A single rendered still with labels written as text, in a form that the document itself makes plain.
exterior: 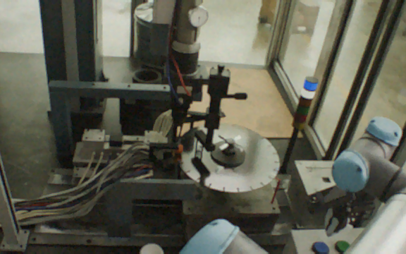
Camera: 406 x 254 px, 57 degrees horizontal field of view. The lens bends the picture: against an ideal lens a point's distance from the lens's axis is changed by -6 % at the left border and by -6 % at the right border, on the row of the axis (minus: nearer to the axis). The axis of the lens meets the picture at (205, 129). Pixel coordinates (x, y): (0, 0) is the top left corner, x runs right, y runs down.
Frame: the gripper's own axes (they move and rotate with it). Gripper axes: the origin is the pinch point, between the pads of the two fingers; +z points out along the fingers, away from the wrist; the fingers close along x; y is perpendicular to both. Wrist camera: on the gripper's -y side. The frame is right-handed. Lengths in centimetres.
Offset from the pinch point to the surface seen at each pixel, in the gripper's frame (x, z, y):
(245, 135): 43.5, 2.2, -14.0
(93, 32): 82, -15, -69
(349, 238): 3.4, 7.4, 11.2
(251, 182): 20.9, 2.2, -16.1
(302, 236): 4.8, 7.5, -3.1
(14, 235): 11, 17, -84
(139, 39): 102, -3, -52
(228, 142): 32.6, -3.2, -22.2
